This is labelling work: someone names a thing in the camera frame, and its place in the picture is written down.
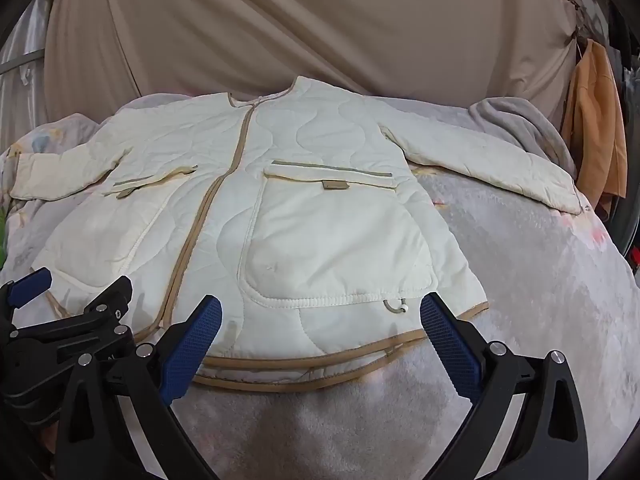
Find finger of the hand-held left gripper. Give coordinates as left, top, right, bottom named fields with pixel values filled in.
left=0, top=267, right=54, bottom=322
left=70, top=275, right=135, bottom=334

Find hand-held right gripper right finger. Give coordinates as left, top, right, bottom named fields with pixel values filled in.
left=419, top=292, right=591, bottom=480

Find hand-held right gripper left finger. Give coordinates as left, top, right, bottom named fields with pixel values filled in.
left=55, top=294, right=224, bottom=480

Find dark hanging clothes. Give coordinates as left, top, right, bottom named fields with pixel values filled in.
left=602, top=0, right=640, bottom=116

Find grey floral blanket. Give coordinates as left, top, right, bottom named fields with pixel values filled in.
left=0, top=95, right=637, bottom=480

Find grey fleece cloth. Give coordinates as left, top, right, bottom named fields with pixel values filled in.
left=469, top=97, right=577, bottom=177

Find white sheer fabric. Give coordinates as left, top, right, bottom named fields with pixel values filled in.
left=0, top=0, right=57, bottom=153

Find orange hanging garment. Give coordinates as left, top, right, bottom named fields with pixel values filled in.
left=562, top=37, right=629, bottom=222

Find beige curtain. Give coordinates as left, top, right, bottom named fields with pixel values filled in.
left=44, top=0, right=582, bottom=128

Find metal bed rail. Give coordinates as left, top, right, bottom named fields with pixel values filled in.
left=0, top=49, right=46, bottom=92

